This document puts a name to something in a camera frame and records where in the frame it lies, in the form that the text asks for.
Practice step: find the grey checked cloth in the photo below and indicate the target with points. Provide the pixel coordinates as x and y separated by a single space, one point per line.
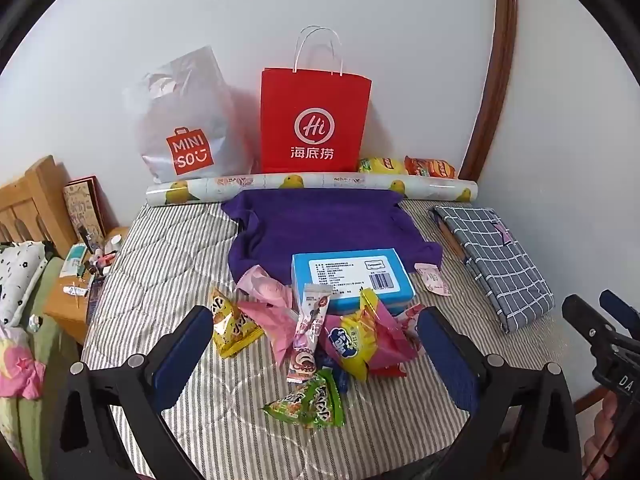
500 260

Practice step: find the patterned brown book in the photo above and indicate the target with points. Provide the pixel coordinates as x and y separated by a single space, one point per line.
82 210

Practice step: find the duck-print rolled mat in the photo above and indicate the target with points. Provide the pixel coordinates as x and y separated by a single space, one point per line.
350 182

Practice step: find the person's right hand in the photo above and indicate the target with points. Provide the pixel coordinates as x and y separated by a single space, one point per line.
607 415

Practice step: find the large pink yellow snack packet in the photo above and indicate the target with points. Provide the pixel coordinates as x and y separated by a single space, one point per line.
365 340

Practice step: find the pink patterned snack packet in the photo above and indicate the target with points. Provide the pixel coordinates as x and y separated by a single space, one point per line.
270 327

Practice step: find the red chip bag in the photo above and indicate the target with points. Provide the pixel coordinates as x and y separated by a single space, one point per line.
430 166

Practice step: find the small white tube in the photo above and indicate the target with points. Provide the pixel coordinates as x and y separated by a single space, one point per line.
75 290

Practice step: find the white red strawberry snack packet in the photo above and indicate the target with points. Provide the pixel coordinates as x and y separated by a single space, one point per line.
410 317

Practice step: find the blue tissue box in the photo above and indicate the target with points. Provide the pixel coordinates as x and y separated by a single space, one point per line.
350 272

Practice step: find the white plastic shopping bag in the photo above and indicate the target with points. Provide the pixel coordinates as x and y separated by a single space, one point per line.
185 105

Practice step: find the wooden headboard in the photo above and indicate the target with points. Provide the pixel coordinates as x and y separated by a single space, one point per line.
35 195

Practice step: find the black white print pillow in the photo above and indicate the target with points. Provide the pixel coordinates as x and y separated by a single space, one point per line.
20 280

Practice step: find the small red snack packet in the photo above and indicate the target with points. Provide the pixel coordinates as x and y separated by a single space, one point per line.
395 371

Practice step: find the green snack packet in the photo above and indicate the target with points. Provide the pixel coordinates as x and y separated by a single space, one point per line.
310 405

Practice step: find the yellow chip bag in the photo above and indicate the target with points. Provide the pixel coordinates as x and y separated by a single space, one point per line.
382 165

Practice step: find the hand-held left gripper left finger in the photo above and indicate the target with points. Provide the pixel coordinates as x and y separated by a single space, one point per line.
185 355

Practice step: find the brown wooden door frame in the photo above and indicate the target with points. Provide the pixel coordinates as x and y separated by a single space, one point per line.
492 75

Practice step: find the wooden bar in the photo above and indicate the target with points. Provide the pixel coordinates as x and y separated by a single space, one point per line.
446 237

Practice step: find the yellow triangular snack packet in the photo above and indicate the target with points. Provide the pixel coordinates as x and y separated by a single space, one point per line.
235 325

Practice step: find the wooden nightstand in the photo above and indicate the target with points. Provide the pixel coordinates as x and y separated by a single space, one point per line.
65 310

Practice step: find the green blanket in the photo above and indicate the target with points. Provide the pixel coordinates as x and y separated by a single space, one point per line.
45 360

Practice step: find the red paper bag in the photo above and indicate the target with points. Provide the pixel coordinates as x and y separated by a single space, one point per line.
315 110

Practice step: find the purple towel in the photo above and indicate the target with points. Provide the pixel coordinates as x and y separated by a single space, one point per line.
320 230

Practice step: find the small blue snack packet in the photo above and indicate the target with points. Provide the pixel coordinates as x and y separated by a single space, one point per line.
336 372

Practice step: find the small pink snack packet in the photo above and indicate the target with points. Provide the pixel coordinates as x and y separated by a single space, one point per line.
432 280

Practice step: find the light pink peach snack packet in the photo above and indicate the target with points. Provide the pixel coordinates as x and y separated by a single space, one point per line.
262 285

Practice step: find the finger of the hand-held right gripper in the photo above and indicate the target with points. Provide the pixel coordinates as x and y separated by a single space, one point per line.
620 315
582 317

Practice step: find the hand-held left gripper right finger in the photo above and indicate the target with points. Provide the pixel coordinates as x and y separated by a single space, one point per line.
445 360

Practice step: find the pink plush toy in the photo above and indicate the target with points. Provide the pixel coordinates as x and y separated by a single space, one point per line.
20 370

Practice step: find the slim pink white snack packet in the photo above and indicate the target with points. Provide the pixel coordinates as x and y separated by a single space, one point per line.
310 335

